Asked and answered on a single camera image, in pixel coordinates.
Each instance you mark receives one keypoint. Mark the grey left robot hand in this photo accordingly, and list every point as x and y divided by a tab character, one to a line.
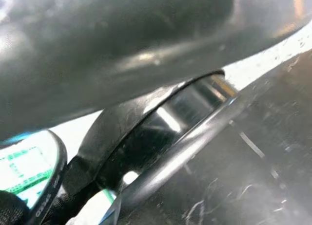
97	49

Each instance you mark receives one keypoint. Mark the black robot lower body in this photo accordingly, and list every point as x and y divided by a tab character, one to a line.
219	172

